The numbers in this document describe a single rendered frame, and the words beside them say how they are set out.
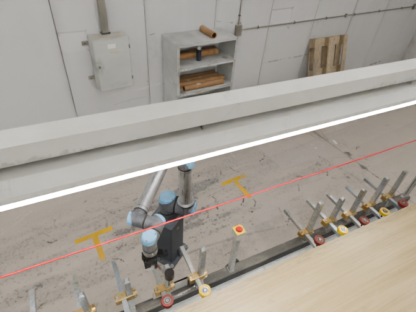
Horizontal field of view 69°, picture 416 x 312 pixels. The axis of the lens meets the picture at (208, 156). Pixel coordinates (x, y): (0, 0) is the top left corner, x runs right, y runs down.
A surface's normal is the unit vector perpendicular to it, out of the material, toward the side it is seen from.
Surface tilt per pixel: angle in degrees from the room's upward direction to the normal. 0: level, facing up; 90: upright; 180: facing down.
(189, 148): 61
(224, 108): 90
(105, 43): 90
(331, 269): 0
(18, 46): 90
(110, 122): 0
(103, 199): 0
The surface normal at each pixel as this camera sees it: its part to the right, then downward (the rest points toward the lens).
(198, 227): 0.07, -0.77
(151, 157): 0.41, 0.15
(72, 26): 0.52, 0.58
